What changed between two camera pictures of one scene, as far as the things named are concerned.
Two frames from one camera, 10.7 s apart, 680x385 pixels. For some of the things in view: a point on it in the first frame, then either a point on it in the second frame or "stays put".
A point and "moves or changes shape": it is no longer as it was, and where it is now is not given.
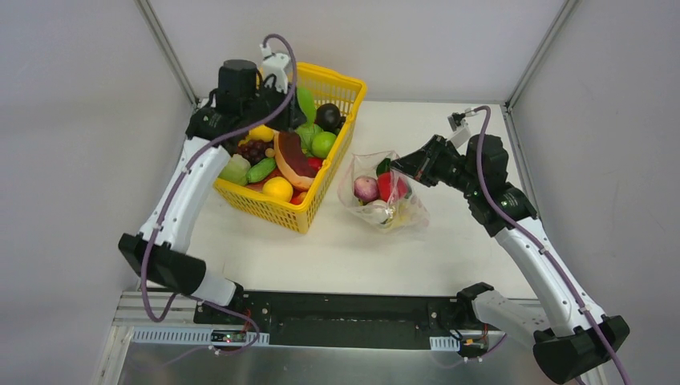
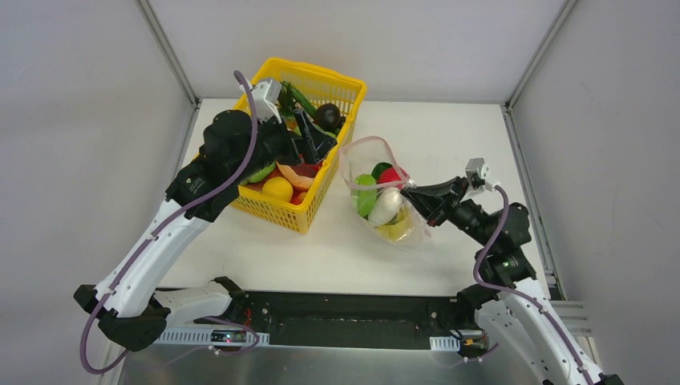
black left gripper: (280, 110) -> (289, 137)
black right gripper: (427, 164) -> (446, 196)
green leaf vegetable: (306, 98) -> (364, 193)
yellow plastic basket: (326, 85) stays put
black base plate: (342, 320) stays put
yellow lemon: (278, 188) stays put
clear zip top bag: (382, 197) moves or changes shape
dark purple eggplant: (328, 118) stays put
